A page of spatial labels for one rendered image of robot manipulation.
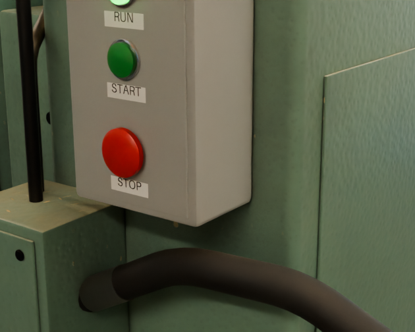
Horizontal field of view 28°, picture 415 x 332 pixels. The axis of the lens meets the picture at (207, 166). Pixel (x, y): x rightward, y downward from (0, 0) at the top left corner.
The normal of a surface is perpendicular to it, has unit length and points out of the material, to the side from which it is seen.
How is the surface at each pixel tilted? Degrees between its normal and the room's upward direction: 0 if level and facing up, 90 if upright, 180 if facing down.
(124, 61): 90
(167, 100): 90
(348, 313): 38
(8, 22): 90
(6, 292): 90
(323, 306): 56
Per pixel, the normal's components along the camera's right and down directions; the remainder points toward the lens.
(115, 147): -0.60, 0.24
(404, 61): 0.80, 0.17
